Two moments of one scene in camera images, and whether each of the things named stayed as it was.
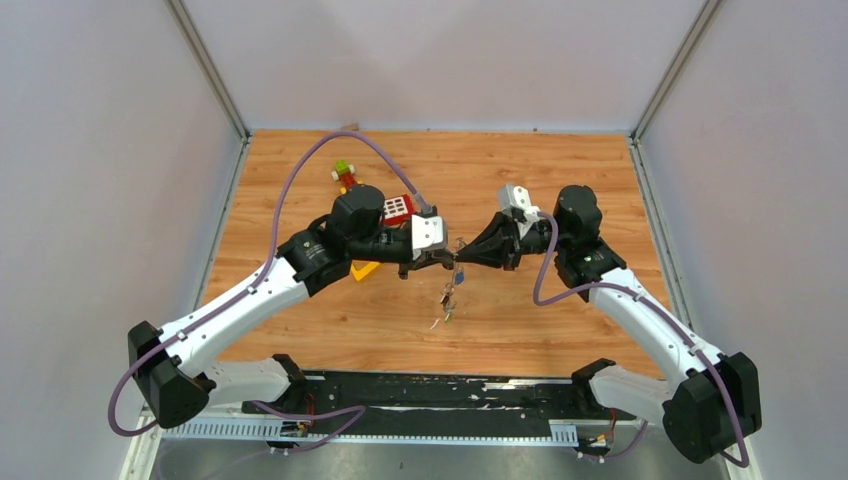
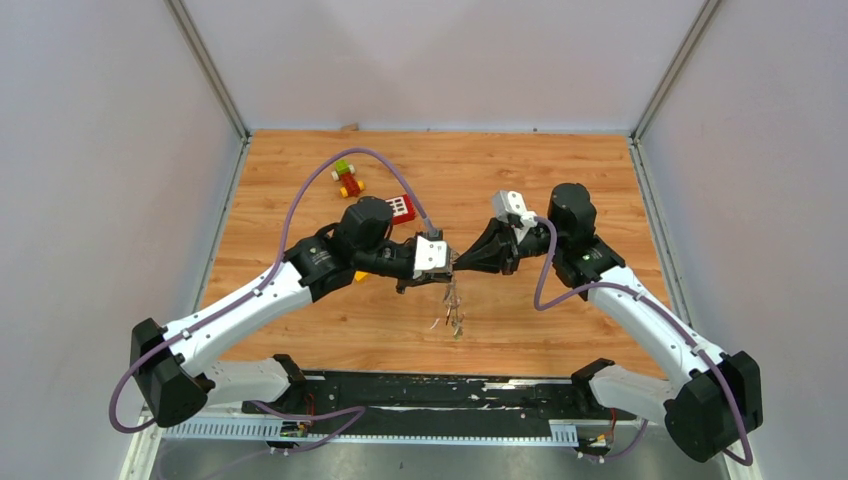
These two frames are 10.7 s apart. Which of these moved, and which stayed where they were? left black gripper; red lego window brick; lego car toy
Moved: left black gripper
Stayed: lego car toy; red lego window brick
